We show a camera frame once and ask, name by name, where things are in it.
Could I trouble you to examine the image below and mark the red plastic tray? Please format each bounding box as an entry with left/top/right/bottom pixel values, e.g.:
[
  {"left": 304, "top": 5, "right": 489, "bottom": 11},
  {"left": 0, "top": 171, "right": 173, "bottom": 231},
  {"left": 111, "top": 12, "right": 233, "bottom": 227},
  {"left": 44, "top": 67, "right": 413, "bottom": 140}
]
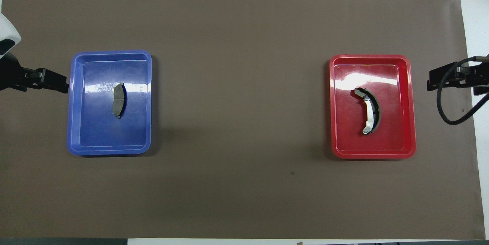
[{"left": 329, "top": 54, "right": 416, "bottom": 159}]

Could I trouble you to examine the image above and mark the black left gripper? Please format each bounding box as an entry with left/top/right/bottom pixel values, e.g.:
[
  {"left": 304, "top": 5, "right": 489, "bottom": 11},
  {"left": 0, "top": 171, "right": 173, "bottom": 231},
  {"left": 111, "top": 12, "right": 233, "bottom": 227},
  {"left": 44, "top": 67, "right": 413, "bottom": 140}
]
[{"left": 0, "top": 52, "right": 70, "bottom": 94}]

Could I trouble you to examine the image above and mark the dark brake pad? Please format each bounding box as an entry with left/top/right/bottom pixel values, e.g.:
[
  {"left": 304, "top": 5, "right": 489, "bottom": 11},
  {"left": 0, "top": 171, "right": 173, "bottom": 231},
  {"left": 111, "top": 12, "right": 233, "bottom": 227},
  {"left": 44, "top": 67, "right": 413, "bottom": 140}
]
[{"left": 112, "top": 83, "right": 127, "bottom": 119}]

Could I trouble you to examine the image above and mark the brown paper table mat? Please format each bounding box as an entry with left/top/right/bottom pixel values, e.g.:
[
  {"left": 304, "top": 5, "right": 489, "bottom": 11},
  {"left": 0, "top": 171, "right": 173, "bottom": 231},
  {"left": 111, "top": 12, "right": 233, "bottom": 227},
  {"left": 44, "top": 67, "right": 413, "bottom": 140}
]
[{"left": 0, "top": 0, "right": 486, "bottom": 239}]

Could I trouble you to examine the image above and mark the curved metal brake shoe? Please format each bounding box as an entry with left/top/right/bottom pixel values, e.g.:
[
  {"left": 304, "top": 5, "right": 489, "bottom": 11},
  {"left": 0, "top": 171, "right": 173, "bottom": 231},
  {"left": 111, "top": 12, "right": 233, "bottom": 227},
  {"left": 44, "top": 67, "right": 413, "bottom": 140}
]
[{"left": 354, "top": 88, "right": 381, "bottom": 135}]

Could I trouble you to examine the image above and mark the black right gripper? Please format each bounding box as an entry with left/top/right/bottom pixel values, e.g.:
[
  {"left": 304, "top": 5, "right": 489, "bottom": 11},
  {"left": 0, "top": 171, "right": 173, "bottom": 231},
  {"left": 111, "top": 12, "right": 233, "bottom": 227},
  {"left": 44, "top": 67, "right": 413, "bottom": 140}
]
[{"left": 426, "top": 61, "right": 489, "bottom": 97}]

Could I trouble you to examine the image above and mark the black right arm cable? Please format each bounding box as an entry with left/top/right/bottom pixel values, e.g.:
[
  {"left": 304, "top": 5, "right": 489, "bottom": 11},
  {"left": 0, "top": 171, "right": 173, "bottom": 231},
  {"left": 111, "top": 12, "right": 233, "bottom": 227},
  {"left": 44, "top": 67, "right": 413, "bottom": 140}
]
[{"left": 436, "top": 56, "right": 489, "bottom": 125}]

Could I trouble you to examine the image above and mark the blue plastic tray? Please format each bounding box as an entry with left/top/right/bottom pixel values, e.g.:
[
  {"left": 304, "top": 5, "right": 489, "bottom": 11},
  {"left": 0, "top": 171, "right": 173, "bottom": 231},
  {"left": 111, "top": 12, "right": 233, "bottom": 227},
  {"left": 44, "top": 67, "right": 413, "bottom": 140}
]
[{"left": 67, "top": 50, "right": 152, "bottom": 156}]

